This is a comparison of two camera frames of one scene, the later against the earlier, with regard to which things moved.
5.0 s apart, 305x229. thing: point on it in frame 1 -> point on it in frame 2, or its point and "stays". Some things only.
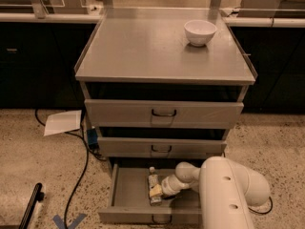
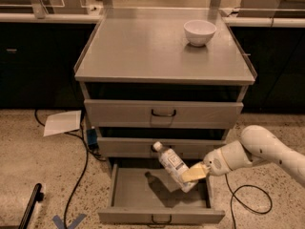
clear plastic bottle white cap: (153, 180) -> (175, 166)
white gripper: (167, 186) -> (214, 163)
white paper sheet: (61, 122) stays
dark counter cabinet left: (37, 64) stays
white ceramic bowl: (199, 31) stays
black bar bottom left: (37, 196) stays
